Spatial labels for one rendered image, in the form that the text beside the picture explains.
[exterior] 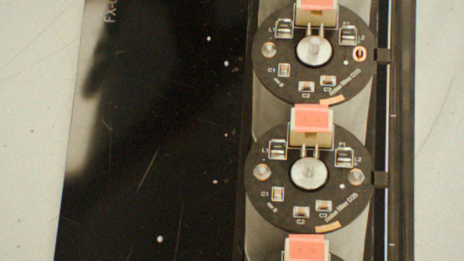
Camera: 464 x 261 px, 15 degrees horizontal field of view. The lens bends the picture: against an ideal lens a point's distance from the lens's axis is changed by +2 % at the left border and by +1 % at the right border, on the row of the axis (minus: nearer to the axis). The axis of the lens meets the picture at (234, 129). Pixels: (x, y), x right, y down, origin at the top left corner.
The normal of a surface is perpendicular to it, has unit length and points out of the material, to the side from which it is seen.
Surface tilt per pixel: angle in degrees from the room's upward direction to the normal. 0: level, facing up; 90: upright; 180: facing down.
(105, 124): 0
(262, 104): 90
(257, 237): 90
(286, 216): 0
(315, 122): 0
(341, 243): 90
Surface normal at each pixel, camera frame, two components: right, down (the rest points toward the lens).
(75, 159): 0.00, -0.50
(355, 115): 0.70, 0.62
